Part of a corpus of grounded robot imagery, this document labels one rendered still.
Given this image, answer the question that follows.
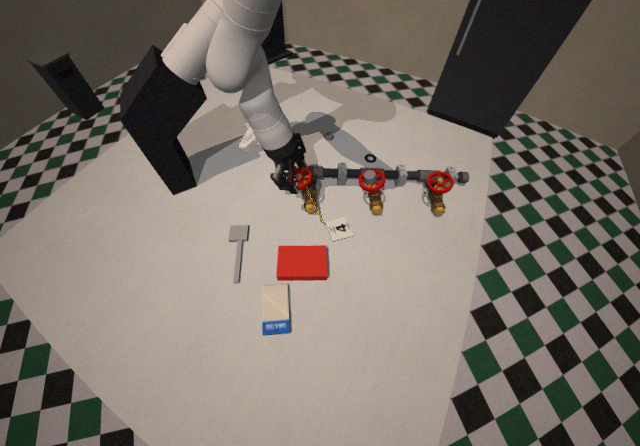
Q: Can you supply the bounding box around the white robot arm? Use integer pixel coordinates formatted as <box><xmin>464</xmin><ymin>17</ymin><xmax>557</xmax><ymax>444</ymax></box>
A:
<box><xmin>161</xmin><ymin>0</ymin><xmax>293</xmax><ymax>153</ymax></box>

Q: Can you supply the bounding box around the grey cylinder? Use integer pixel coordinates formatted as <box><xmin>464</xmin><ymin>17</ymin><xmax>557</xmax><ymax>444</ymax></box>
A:
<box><xmin>364</xmin><ymin>170</ymin><xmax>377</xmax><ymax>184</ymax></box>

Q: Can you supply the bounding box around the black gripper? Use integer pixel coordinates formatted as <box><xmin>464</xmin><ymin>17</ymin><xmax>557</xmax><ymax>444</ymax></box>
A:
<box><xmin>263</xmin><ymin>132</ymin><xmax>308</xmax><ymax>194</ymax></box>

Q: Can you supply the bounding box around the red rectangular block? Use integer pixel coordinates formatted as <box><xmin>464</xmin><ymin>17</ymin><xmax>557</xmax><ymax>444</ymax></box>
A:
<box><xmin>276</xmin><ymin>246</ymin><xmax>327</xmax><ymax>281</ymax></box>

